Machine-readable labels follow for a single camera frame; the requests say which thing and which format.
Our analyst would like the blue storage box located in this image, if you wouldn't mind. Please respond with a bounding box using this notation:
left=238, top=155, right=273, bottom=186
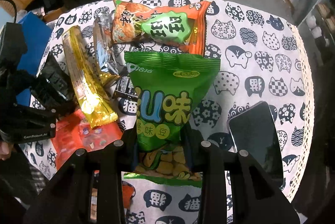
left=17, top=12, right=52, bottom=106

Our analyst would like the orange rice cracker bag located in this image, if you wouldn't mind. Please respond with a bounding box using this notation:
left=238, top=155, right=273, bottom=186
left=111, top=0, right=210, bottom=56

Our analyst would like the person left hand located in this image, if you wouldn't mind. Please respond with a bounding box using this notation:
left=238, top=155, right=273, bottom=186
left=0, top=141, right=14, bottom=161

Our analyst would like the silver foil snack pack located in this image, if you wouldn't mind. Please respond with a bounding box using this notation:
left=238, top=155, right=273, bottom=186
left=93, top=12, right=119, bottom=75

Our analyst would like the yellow long biscuit pack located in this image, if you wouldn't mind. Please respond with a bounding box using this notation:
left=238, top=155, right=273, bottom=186
left=62, top=26, right=118, bottom=128

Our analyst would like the cat pattern tablecloth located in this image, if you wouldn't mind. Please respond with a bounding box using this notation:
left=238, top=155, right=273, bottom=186
left=20, top=0, right=313, bottom=223

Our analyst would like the green bean snack bag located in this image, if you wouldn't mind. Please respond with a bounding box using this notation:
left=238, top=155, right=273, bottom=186
left=124, top=52, right=220, bottom=187

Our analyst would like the black smartphone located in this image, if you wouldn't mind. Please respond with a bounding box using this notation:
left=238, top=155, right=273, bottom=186
left=227, top=101, right=284, bottom=186

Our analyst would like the red snack bag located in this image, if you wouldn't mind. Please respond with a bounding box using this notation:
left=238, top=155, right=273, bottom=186
left=51, top=109, right=123, bottom=169

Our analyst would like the black patterned snack pack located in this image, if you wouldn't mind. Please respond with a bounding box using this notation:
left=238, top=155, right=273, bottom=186
left=113, top=76, right=137, bottom=101

